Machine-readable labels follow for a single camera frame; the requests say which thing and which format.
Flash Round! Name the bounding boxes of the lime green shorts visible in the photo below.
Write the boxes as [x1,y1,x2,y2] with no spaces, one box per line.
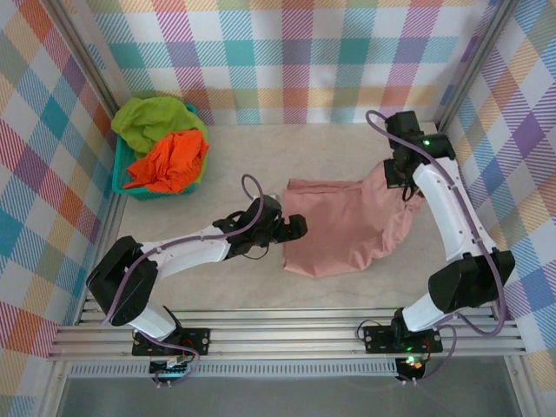
[110,96,210,161]

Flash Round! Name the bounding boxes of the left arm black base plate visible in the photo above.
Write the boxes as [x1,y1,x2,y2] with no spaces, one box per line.
[132,328,211,356]

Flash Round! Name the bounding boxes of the teal plastic basket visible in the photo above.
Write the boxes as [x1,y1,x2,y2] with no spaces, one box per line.
[111,103,205,203]

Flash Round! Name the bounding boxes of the left controller board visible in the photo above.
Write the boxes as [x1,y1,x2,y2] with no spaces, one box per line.
[149,360,192,377]

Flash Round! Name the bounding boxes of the slotted grey cable duct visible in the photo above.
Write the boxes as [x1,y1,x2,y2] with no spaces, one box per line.
[69,363,399,378]

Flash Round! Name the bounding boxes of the pink shorts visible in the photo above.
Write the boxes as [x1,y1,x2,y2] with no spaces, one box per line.
[280,159,429,280]

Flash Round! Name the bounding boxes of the aluminium mounting rail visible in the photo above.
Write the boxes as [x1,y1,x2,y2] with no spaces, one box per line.
[46,303,526,361]

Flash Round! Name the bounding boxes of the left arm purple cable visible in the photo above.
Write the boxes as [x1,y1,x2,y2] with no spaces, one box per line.
[102,173,266,386]

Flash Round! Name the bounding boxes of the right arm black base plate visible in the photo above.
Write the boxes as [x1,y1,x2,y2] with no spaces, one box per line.
[363,324,443,354]

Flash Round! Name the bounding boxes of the orange shorts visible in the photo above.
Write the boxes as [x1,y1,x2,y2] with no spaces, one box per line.
[122,129,211,195]

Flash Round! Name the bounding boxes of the controller board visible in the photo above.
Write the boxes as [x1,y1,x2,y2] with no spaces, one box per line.
[149,360,192,377]
[397,355,425,379]

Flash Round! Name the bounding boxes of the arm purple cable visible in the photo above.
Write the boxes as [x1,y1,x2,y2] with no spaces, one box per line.
[366,109,512,386]
[102,173,266,386]

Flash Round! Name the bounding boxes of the aluminium corner post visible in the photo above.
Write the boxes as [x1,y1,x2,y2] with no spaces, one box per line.
[436,0,522,131]
[43,0,122,118]

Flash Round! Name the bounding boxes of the right controller board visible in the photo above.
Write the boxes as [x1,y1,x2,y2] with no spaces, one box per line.
[397,355,425,379]

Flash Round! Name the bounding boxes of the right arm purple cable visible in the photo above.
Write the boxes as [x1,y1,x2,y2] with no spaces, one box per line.
[366,109,512,386]

